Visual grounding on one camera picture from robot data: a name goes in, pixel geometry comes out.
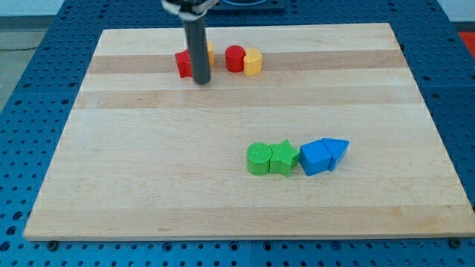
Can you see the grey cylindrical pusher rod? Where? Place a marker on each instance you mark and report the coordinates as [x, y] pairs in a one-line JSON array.
[[196, 40]]

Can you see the white and black rod mount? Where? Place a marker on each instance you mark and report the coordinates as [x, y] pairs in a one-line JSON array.
[[188, 9]]

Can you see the red star block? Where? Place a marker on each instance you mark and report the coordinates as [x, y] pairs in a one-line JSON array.
[[183, 62]]

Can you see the green star block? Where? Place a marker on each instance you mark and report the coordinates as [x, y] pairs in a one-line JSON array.
[[284, 158]]

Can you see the yellow block behind rod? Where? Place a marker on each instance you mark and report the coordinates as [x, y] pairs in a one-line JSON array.
[[210, 51]]

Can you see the red cylinder block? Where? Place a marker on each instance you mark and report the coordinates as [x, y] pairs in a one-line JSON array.
[[234, 56]]

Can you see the green cylinder block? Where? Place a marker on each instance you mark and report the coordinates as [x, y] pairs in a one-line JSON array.
[[258, 156]]

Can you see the light wooden board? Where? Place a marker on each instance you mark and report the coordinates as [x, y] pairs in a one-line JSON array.
[[147, 155]]

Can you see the blue cube block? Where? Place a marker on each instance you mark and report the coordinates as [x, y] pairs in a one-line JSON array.
[[314, 157]]

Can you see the blue triangle block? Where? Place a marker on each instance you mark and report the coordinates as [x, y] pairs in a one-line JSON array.
[[337, 149]]

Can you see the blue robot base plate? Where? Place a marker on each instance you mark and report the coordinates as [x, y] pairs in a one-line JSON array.
[[250, 5]]

